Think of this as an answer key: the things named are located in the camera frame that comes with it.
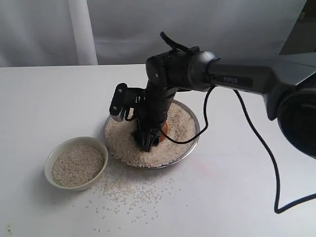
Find brown wooden cup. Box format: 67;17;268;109
158;122;168;142

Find white ceramic bowl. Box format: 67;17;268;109
44;137;108;191

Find rice on steel plate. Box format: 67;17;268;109
105;103;197;167

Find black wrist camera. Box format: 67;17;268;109
109;83;145;122

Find round steel plate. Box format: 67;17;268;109
103;99;200;170

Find spilled rice grains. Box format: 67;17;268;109
70;170;192;237

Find white backdrop curtain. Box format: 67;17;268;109
0;0;305;67

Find rice in white bowl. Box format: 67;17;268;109
52;144;104;187

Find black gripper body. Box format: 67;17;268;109
137;81;178;134

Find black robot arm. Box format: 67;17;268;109
134;51;316;157

